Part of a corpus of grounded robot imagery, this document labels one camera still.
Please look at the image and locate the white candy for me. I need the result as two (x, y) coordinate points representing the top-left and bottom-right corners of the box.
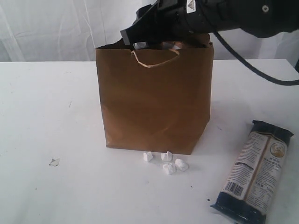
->
(175, 159), (189, 172)
(160, 151), (173, 162)
(163, 163), (176, 175)
(143, 152), (154, 162)

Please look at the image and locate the brown paper shopping bag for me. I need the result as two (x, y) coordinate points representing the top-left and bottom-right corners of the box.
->
(96, 40), (214, 155)

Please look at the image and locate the brown kraft stand-up pouch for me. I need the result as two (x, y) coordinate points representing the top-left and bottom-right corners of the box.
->
(161, 34), (210, 50)

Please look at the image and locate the white curtain backdrop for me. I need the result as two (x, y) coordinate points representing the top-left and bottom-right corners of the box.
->
(0, 0), (299, 66)

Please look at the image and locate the white candy leftmost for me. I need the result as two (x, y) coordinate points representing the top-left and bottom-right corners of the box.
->
(143, 152), (154, 162)

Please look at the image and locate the white candy upper middle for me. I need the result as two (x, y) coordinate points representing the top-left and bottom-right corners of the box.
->
(160, 151), (173, 162)

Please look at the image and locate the small torn paper scrap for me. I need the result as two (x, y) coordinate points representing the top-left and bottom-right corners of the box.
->
(49, 158), (60, 167)

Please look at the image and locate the dark blue noodle package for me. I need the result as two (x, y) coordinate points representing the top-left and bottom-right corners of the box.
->
(212, 120), (293, 224)

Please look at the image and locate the white candy lower middle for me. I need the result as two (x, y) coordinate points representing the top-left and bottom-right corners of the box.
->
(163, 163), (176, 175)

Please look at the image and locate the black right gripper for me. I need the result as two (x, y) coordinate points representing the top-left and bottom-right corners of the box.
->
(121, 0), (210, 45)

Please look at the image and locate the white candy right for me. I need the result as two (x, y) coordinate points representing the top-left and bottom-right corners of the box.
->
(175, 159), (189, 172)

